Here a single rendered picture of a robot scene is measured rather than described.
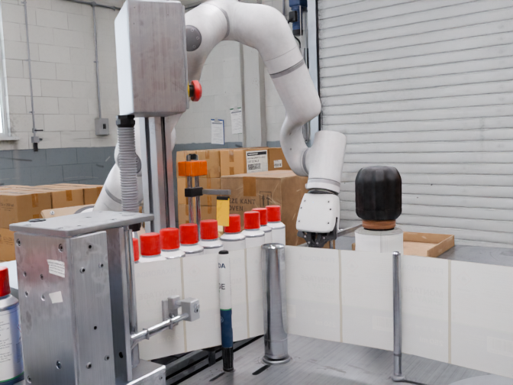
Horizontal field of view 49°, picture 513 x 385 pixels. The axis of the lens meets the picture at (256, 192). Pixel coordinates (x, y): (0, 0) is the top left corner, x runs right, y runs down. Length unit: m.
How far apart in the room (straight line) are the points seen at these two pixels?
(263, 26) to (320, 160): 0.36
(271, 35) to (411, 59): 4.31
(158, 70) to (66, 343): 0.50
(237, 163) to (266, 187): 3.12
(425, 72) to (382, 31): 0.62
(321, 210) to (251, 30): 0.46
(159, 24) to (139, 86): 0.11
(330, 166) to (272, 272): 0.59
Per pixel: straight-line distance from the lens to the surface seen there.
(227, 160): 4.86
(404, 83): 5.60
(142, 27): 1.00
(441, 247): 1.97
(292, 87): 1.35
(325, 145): 1.43
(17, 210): 4.30
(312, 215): 1.40
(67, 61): 7.22
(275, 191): 1.65
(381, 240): 1.00
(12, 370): 0.79
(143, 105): 0.98
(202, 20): 1.33
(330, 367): 0.91
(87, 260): 0.66
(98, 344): 0.69
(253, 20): 1.34
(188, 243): 1.01
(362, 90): 5.81
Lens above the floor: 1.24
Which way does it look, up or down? 6 degrees down
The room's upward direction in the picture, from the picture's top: 2 degrees counter-clockwise
